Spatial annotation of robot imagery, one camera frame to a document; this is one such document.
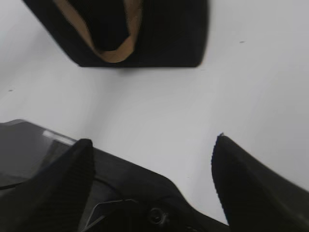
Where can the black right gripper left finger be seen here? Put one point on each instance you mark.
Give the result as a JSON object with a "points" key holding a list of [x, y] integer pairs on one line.
{"points": [[55, 198]]}

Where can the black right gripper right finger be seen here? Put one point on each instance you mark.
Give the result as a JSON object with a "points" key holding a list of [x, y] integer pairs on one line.
{"points": [[254, 198]]}

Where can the black tote bag tan handles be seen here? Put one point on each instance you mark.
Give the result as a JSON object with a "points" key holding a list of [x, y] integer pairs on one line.
{"points": [[127, 33]]}

